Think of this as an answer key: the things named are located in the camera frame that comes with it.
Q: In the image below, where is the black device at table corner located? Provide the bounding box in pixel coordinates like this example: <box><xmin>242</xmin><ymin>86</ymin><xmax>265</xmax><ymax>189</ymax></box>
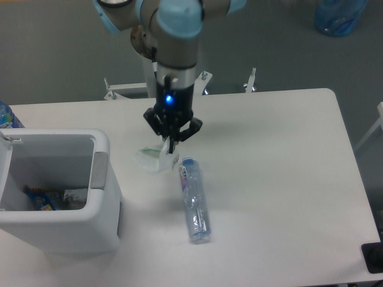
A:
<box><xmin>361</xmin><ymin>242</ymin><xmax>382</xmax><ymax>274</ymax></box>

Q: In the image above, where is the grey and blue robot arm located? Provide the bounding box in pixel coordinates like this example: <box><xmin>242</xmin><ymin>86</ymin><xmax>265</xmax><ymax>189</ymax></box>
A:
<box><xmin>93</xmin><ymin>1</ymin><xmax>246</xmax><ymax>154</ymax></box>

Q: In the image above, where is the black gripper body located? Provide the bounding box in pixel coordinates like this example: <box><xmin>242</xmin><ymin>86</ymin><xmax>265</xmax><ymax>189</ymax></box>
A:
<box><xmin>153</xmin><ymin>83</ymin><xmax>194</xmax><ymax>130</ymax></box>

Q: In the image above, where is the white paper box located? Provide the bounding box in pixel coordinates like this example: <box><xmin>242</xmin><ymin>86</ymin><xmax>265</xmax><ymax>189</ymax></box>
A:
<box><xmin>134</xmin><ymin>141</ymin><xmax>180</xmax><ymax>174</ymax></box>

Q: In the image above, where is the crumpled silver wrapper in bin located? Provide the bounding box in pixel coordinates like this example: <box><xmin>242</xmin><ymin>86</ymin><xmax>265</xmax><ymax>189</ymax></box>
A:
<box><xmin>63</xmin><ymin>188</ymin><xmax>88</xmax><ymax>209</ymax></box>

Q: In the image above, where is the white frame at right edge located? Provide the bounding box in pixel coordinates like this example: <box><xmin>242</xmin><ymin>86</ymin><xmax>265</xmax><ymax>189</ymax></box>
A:
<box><xmin>354</xmin><ymin>102</ymin><xmax>382</xmax><ymax>155</ymax></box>

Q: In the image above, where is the blue snack wrapper in bin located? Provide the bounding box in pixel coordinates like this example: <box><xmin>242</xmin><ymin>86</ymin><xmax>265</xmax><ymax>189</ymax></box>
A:
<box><xmin>25</xmin><ymin>185</ymin><xmax>57</xmax><ymax>211</ymax></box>

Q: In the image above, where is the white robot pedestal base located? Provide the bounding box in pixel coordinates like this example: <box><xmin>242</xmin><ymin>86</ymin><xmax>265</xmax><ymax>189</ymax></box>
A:
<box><xmin>104</xmin><ymin>25</ymin><xmax>214</xmax><ymax>101</ymax></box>

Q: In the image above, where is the metal table clamp bolt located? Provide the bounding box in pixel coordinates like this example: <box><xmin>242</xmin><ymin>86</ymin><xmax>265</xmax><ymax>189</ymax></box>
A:
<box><xmin>243</xmin><ymin>67</ymin><xmax>257</xmax><ymax>93</ymax></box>

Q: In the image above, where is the blue bottle at left edge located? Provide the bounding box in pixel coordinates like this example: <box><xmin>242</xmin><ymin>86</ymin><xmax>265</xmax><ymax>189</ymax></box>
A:
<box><xmin>0</xmin><ymin>101</ymin><xmax>25</xmax><ymax>129</ymax></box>

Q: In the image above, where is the blue plastic bag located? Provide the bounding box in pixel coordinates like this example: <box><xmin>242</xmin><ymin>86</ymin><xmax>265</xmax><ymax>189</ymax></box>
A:
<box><xmin>314</xmin><ymin>0</ymin><xmax>369</xmax><ymax>37</ymax></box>

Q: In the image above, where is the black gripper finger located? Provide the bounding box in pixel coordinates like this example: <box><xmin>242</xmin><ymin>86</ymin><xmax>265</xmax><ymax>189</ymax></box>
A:
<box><xmin>173</xmin><ymin>118</ymin><xmax>203</xmax><ymax>149</ymax></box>
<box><xmin>144</xmin><ymin>108</ymin><xmax>174</xmax><ymax>154</ymax></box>

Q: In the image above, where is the white trash can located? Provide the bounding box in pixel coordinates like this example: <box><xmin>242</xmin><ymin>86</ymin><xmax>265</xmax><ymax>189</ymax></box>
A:
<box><xmin>1</xmin><ymin>128</ymin><xmax>123</xmax><ymax>253</ymax></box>

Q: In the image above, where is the clear plastic water bottle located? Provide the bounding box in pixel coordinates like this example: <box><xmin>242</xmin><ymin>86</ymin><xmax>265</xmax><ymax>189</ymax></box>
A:
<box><xmin>178</xmin><ymin>157</ymin><xmax>211</xmax><ymax>244</ymax></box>

